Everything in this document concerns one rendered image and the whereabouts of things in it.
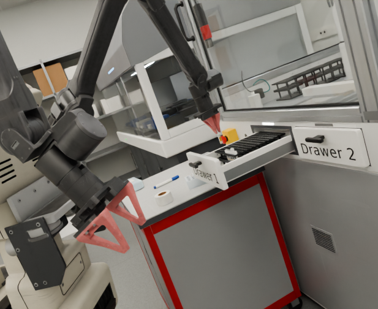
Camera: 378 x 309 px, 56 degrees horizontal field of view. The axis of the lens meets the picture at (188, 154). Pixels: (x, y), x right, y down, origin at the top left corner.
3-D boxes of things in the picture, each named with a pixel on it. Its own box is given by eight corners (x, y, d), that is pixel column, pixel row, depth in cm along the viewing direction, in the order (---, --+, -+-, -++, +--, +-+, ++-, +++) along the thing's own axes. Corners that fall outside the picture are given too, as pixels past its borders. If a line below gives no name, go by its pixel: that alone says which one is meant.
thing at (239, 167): (225, 183, 120) (220, 167, 119) (198, 173, 145) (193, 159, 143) (317, 140, 131) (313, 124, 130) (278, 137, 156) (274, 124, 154)
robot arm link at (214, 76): (184, 65, 125) (197, 77, 120) (210, 51, 128) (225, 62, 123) (187, 91, 134) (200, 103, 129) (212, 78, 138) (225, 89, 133)
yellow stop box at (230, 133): (231, 146, 167) (226, 132, 165) (224, 145, 173) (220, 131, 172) (240, 142, 168) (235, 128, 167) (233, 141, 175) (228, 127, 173)
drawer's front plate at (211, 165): (224, 190, 119) (214, 160, 116) (194, 177, 146) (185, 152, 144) (229, 188, 119) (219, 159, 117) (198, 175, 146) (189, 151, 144)
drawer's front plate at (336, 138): (366, 168, 97) (356, 130, 95) (299, 157, 125) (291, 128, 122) (370, 165, 98) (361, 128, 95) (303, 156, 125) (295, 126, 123)
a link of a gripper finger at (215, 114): (228, 129, 132) (217, 106, 129) (212, 138, 130) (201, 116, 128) (220, 129, 138) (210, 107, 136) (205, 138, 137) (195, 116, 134)
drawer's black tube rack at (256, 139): (239, 171, 126) (234, 155, 125) (219, 165, 143) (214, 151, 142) (290, 148, 132) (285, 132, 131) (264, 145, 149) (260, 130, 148)
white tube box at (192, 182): (189, 189, 152) (186, 181, 151) (187, 184, 160) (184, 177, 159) (216, 179, 153) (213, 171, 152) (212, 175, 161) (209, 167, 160)
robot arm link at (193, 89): (184, 85, 131) (190, 83, 126) (200, 77, 133) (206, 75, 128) (192, 102, 133) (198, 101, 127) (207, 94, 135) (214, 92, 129)
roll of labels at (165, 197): (155, 208, 145) (152, 198, 144) (159, 201, 151) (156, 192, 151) (171, 203, 143) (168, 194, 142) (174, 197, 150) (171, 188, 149)
